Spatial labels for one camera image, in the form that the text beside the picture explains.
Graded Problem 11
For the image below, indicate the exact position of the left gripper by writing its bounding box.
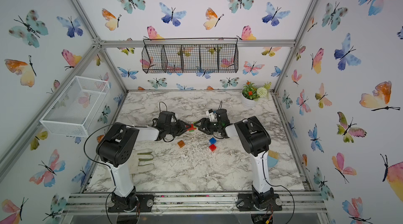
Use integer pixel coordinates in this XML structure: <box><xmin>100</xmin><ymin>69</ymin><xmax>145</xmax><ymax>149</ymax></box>
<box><xmin>165</xmin><ymin>120</ymin><xmax>192</xmax><ymax>138</ymax></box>

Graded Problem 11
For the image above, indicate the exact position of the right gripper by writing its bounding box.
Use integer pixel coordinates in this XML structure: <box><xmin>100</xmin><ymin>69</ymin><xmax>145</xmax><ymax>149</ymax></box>
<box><xmin>193</xmin><ymin>117</ymin><xmax>222</xmax><ymax>134</ymax></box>

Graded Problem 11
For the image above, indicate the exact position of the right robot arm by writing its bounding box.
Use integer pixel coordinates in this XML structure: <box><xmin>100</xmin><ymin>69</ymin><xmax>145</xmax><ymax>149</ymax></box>
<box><xmin>193</xmin><ymin>109</ymin><xmax>282</xmax><ymax>212</ymax></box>

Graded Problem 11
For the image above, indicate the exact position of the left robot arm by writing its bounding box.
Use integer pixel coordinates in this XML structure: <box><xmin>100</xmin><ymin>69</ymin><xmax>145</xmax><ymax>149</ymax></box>
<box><xmin>96</xmin><ymin>111</ymin><xmax>193</xmax><ymax>213</ymax></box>

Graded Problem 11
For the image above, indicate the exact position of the orange lego brick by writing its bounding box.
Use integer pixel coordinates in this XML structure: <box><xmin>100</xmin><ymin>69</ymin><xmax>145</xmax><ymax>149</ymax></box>
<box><xmin>177</xmin><ymin>140</ymin><xmax>185</xmax><ymax>148</ymax></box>

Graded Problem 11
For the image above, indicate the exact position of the blue lego brick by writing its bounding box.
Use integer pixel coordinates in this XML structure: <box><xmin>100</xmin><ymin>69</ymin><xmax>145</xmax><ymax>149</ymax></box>
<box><xmin>209</xmin><ymin>138</ymin><xmax>217</xmax><ymax>145</ymax></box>

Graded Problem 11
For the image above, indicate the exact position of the small red lego brick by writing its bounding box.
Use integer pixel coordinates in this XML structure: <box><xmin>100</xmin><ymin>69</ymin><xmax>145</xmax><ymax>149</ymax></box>
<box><xmin>209</xmin><ymin>144</ymin><xmax>217</xmax><ymax>152</ymax></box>

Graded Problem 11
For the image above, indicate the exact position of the potted artificial plant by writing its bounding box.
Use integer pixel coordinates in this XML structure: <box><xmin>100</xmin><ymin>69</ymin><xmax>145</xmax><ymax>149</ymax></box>
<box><xmin>241</xmin><ymin>81</ymin><xmax>272</xmax><ymax>109</ymax></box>

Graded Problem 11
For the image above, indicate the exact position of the white mesh basket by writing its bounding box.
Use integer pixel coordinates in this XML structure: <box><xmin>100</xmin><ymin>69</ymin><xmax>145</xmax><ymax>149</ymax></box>
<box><xmin>40</xmin><ymin>76</ymin><xmax>110</xmax><ymax>137</ymax></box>

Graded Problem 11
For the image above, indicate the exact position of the green strap loop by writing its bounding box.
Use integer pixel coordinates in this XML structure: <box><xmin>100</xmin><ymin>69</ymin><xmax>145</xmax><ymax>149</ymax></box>
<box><xmin>137</xmin><ymin>150</ymin><xmax>154</xmax><ymax>163</ymax></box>

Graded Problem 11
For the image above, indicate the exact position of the black wire basket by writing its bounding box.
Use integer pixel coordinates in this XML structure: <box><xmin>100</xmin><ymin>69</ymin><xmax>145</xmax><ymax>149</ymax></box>
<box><xmin>141</xmin><ymin>37</ymin><xmax>239</xmax><ymax>74</ymax></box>

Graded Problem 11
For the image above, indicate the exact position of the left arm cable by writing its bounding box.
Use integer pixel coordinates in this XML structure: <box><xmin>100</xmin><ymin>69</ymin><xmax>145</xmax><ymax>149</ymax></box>
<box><xmin>83</xmin><ymin>101</ymin><xmax>169</xmax><ymax>224</ymax></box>

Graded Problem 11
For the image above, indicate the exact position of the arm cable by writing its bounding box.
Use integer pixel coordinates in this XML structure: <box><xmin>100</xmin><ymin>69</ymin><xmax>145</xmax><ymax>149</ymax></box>
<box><xmin>83</xmin><ymin>101</ymin><xmax>169</xmax><ymax>224</ymax></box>
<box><xmin>261</xmin><ymin>159</ymin><xmax>296</xmax><ymax>224</ymax></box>

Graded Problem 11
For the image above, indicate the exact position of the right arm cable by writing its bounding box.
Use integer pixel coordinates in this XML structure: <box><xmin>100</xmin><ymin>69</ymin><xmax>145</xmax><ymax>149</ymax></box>
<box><xmin>261</xmin><ymin>159</ymin><xmax>296</xmax><ymax>224</ymax></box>

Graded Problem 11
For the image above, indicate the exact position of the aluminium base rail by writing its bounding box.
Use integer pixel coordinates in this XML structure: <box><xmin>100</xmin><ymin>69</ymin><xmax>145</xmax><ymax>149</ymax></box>
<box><xmin>63</xmin><ymin>191</ymin><xmax>327</xmax><ymax>215</ymax></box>

